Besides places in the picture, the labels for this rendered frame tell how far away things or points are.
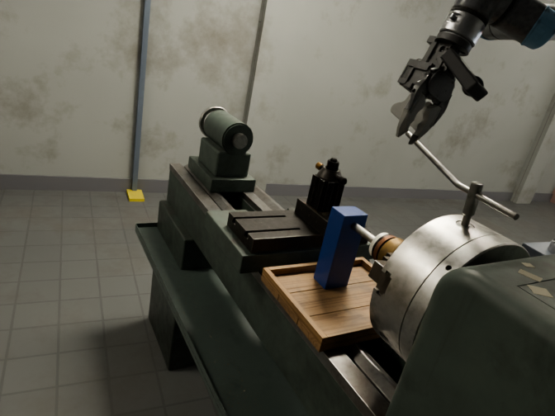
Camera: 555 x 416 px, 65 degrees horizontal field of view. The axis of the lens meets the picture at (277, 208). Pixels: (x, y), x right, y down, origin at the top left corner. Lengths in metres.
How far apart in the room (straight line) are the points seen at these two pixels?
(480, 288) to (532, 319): 0.07
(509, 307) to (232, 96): 3.47
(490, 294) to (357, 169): 4.16
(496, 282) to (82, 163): 3.50
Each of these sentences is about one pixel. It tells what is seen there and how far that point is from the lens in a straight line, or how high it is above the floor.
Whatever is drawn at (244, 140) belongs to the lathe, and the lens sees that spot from 1.74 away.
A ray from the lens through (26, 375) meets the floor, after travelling 2.20.
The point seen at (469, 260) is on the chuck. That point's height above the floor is 1.21.
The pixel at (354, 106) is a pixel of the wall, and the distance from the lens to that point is 4.48.
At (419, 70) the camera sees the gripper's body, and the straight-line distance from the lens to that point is 0.94.
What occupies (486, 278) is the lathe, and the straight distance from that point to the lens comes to 0.66.
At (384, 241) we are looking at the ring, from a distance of 1.03.
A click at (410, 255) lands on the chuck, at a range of 0.84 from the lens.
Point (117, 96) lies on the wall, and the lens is 3.72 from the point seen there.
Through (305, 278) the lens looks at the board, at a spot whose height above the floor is 0.88.
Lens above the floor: 1.50
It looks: 22 degrees down
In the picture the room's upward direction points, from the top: 12 degrees clockwise
